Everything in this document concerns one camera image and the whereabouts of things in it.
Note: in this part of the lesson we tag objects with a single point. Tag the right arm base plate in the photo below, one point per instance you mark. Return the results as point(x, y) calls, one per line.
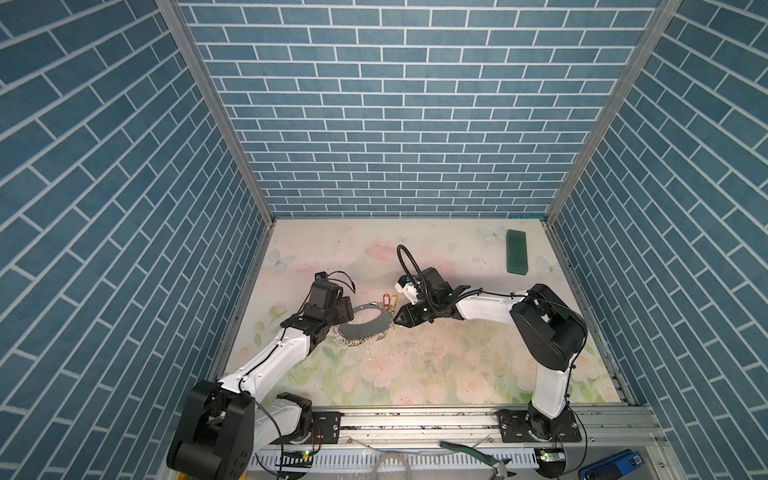
point(529, 425)

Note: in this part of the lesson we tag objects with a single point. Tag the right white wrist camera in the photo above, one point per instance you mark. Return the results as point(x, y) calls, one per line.
point(406, 288)

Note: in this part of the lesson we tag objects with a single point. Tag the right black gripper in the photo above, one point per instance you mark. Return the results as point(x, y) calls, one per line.
point(406, 313)

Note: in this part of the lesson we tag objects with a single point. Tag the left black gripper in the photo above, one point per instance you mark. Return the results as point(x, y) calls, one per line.
point(344, 308)

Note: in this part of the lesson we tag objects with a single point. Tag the clear plastic tube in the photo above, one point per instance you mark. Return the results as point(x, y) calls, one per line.
point(394, 460)

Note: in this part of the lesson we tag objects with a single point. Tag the aluminium front rail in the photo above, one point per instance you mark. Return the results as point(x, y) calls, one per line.
point(415, 432)

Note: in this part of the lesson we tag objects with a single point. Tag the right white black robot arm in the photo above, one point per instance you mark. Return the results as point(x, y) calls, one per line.
point(554, 334)

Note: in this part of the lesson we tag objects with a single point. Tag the blue device box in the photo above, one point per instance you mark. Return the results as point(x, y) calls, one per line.
point(613, 467)

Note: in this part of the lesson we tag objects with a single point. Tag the green rectangular block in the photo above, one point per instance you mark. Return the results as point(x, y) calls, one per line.
point(516, 252)

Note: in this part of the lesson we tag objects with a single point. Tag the green-handled pliers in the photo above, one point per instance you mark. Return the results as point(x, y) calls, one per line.
point(499, 467)

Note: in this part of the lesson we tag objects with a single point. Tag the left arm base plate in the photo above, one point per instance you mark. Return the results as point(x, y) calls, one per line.
point(324, 427)

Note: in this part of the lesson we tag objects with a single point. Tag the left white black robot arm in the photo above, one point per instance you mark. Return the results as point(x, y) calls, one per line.
point(224, 422)

